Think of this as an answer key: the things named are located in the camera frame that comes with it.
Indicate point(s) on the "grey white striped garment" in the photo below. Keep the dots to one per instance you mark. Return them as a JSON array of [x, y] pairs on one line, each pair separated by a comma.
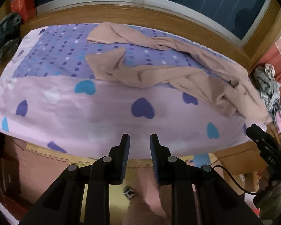
[[272, 102]]

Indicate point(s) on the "grey knit garment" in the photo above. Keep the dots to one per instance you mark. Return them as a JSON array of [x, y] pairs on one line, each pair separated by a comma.
[[263, 82]]

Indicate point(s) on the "person's right hand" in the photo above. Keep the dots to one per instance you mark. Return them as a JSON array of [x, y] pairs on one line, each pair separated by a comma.
[[266, 180]]

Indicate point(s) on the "purple polka dot bedsheet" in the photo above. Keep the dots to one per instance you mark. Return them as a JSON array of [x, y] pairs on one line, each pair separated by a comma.
[[50, 97]]

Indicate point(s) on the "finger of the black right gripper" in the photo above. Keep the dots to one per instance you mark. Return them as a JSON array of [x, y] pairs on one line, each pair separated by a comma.
[[260, 138]]

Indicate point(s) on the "red box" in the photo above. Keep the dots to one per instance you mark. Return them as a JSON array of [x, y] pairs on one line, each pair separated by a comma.
[[26, 8]]

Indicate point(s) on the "dark clothes pile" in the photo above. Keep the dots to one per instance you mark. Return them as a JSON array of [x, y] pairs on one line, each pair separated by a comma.
[[9, 34]]

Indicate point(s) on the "wooden bedside cabinet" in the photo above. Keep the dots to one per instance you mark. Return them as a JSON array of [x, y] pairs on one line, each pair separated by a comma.
[[244, 164]]

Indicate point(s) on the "beige brown garment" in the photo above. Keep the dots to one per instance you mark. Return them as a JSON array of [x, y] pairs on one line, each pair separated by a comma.
[[223, 85]]

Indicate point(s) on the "white star patterned garment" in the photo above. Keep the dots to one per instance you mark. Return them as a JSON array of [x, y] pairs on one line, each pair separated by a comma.
[[270, 71]]

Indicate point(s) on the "green sleeved right forearm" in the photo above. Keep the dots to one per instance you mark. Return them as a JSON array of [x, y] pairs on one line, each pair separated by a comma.
[[270, 205]]

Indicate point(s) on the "wooden window frame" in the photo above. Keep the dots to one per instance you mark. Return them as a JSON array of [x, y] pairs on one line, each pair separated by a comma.
[[244, 30]]

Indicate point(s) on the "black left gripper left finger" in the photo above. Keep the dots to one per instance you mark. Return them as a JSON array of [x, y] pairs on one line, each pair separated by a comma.
[[119, 159]]

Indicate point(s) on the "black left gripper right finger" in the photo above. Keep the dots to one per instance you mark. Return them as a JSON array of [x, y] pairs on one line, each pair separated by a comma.
[[161, 166]]

